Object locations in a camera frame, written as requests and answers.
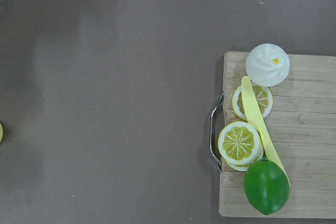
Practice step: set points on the lemon slice toy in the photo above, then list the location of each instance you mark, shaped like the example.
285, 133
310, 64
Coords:
240, 145
263, 97

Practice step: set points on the metal cutting board handle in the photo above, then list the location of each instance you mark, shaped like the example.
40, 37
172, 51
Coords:
212, 129

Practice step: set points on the white steamed bun toy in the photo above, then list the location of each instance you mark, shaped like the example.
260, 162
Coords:
267, 65

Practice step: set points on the upper lemon slice toy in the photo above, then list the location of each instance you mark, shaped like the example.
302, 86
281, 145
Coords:
263, 97

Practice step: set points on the green lime toy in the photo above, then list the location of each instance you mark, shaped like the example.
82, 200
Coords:
266, 186

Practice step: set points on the lower lemon slice toy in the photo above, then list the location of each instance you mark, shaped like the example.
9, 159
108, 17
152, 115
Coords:
240, 145

